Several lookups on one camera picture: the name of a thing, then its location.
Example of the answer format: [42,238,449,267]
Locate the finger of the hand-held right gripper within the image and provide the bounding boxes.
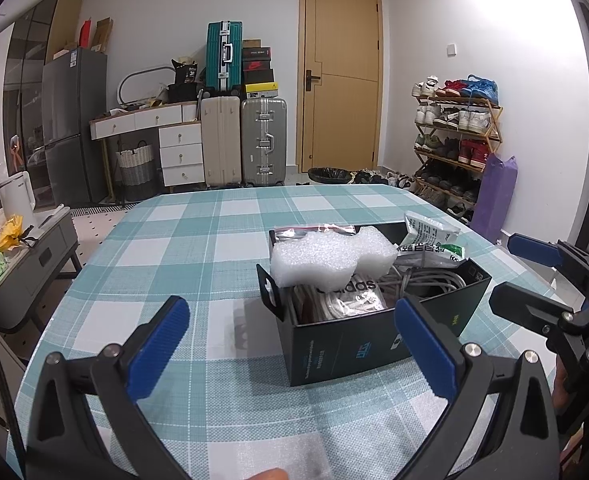
[507,233,589,296]
[489,282,589,358]

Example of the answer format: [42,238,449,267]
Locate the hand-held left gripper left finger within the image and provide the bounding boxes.
[27,295,191,480]

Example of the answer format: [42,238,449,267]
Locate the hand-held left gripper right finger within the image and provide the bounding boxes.
[394,295,560,480]

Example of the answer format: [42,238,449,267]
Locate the white cable bundle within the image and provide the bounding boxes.
[384,264,467,306]

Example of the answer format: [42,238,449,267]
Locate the black cardboard box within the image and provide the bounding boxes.
[256,220,492,387]

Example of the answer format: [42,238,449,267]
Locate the clear bag of white laces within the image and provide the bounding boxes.
[292,277,390,323]

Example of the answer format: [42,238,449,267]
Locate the green and white packet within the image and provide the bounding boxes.
[397,210,467,266]

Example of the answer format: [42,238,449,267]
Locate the white foam sheet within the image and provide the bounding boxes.
[271,226,399,291]

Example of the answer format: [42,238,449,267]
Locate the red-edged zip bag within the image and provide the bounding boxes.
[272,223,357,241]

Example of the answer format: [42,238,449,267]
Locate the purple fabric bag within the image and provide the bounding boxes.
[469,152,517,243]

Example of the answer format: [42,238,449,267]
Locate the black and white striped mat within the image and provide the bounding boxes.
[72,204,135,217]

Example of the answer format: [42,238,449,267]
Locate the grey side table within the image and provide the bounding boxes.
[0,205,82,333]

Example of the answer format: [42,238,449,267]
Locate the wooden shoe rack with shoes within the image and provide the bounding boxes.
[411,74,500,221]

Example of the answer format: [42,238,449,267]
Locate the pile of loose dark shoes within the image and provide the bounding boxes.
[349,169,417,191]

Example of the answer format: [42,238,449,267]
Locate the grey and white laundry basket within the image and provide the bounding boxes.
[116,142,156,202]

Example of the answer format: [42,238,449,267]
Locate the yellow plastic bag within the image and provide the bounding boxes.
[0,215,25,251]

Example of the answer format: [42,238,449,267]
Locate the white desk with drawers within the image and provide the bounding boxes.
[89,101,206,206]

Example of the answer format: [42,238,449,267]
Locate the black trash bin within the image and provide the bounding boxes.
[307,166,353,186]

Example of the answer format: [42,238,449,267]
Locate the white plastic appliance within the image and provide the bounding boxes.
[0,171,36,213]

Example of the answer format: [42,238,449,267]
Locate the beige suitcase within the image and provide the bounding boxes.
[200,94,242,188]

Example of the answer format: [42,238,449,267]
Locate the silver suitcase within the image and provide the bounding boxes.
[240,97,288,187]

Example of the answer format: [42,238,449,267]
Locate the wooden door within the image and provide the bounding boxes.
[298,0,382,173]

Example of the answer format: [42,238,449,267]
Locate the grey refrigerator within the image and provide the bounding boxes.
[41,47,109,208]

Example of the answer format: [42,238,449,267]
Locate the oval mirror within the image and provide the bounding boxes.
[118,64,176,107]

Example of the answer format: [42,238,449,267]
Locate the black paper bag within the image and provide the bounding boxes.
[168,58,198,102]

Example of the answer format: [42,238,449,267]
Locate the dark glass cabinet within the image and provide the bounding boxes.
[2,0,60,196]

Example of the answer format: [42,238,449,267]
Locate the teal suitcase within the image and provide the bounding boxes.
[205,21,244,95]

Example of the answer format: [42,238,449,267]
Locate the open brown cardboard box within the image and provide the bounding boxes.
[92,17,114,55]

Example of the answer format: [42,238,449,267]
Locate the tall flat cardboard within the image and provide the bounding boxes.
[44,0,82,63]

